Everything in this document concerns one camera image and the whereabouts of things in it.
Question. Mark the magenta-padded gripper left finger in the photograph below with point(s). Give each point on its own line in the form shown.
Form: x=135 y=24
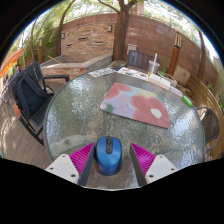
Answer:
x=63 y=166

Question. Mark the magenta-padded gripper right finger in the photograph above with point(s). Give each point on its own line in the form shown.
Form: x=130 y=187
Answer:
x=160 y=166

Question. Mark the blue computer mouse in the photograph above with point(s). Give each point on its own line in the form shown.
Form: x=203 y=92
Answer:
x=108 y=156

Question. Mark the floral print mouse pad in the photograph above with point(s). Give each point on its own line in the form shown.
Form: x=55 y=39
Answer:
x=140 y=105

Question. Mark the black slatted chair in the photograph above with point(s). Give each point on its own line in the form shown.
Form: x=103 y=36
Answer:
x=41 y=116

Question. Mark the small green packet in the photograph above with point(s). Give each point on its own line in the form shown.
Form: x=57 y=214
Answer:
x=187 y=101

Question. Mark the thin pale book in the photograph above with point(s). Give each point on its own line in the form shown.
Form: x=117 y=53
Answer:
x=176 y=91

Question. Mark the black backpack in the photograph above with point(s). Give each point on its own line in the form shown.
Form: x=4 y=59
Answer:
x=30 y=96

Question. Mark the curved wooden slat bench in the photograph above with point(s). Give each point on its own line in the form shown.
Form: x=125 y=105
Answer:
x=203 y=95

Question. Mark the white square planter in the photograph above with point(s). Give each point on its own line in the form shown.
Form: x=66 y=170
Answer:
x=171 y=79

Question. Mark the tan stone block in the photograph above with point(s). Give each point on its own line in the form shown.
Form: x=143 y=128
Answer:
x=182 y=76

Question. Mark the colourful picture sheet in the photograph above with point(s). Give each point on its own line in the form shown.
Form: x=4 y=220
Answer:
x=133 y=73

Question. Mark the clear plastic cup with straw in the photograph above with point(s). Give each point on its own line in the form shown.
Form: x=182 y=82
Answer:
x=153 y=67

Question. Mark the white license plate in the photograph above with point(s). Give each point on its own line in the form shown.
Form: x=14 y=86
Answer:
x=102 y=72

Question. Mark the stone raised garden bed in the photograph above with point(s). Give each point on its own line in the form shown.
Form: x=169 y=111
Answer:
x=73 y=65

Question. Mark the dark wooden slat chair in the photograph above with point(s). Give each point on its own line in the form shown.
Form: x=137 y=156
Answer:
x=138 y=60

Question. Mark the slim dark tree trunk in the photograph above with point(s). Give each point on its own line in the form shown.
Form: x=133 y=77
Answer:
x=202 y=56

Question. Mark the orange parasol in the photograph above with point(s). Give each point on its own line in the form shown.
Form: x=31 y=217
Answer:
x=10 y=61

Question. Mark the thin leaning tree trunk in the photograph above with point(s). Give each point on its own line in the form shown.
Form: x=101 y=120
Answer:
x=59 y=36

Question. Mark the thick tree trunk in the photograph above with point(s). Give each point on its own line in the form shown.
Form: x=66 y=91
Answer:
x=120 y=36

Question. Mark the tall wooden lamp post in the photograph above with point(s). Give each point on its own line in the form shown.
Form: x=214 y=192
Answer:
x=175 y=53

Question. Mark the grey wall utility box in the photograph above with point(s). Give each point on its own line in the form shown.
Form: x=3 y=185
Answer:
x=132 y=49

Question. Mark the dark wall lamp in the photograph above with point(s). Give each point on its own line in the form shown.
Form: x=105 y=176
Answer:
x=110 y=28
x=63 y=35

